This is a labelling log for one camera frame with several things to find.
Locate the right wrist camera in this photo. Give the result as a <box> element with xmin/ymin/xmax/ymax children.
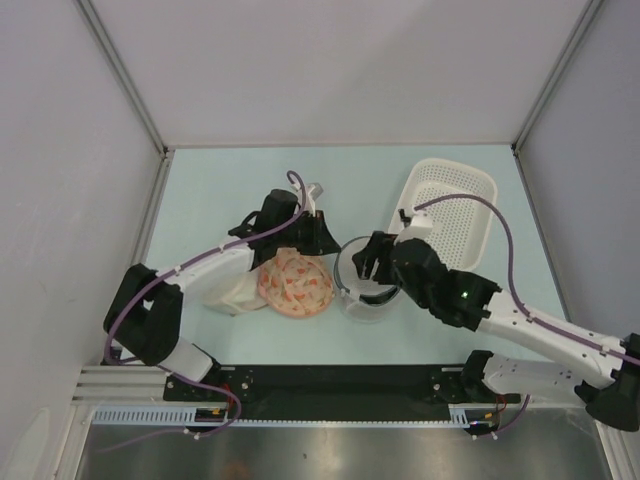
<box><xmin>394</xmin><ymin>209</ymin><xmax>434</xmax><ymax>244</ymax></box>

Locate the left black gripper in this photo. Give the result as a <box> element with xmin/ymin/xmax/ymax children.
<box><xmin>275</xmin><ymin>210</ymin><xmax>340</xmax><ymax>256</ymax></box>

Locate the white perforated plastic basket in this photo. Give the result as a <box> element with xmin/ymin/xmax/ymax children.
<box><xmin>396</xmin><ymin>158</ymin><xmax>498</xmax><ymax>271</ymax></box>

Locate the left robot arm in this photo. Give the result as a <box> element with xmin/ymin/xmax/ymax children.
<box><xmin>103</xmin><ymin>183</ymin><xmax>340</xmax><ymax>400</ymax></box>

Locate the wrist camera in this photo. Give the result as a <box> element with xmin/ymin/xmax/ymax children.
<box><xmin>394</xmin><ymin>209</ymin><xmax>434</xmax><ymax>244</ymax></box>
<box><xmin>293</xmin><ymin>182</ymin><xmax>324</xmax><ymax>216</ymax></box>

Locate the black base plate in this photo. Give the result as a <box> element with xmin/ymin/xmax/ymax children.
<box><xmin>163</xmin><ymin>363</ymin><xmax>524</xmax><ymax>422</ymax></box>

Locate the black bra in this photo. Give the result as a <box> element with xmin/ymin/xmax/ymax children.
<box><xmin>359</xmin><ymin>287</ymin><xmax>398</xmax><ymax>306</ymax></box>

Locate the plain white mesh laundry bag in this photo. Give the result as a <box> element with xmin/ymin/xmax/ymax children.
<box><xmin>202</xmin><ymin>270</ymin><xmax>267</xmax><ymax>316</ymax></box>

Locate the white slotted cable duct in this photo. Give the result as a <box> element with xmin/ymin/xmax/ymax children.
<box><xmin>92</xmin><ymin>405</ymin><xmax>502</xmax><ymax>428</ymax></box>

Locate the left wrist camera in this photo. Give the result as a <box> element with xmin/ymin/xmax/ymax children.
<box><xmin>293</xmin><ymin>182</ymin><xmax>324</xmax><ymax>216</ymax></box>

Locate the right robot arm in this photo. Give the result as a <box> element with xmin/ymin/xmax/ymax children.
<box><xmin>352</xmin><ymin>232</ymin><xmax>639</xmax><ymax>432</ymax></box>

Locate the white mesh laundry bag blue trim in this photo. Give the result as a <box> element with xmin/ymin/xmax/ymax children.
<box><xmin>333</xmin><ymin>236</ymin><xmax>402</xmax><ymax>323</ymax></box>

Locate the floral pink mesh laundry bag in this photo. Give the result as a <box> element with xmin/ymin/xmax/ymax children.
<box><xmin>257</xmin><ymin>248</ymin><xmax>334</xmax><ymax>319</ymax></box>

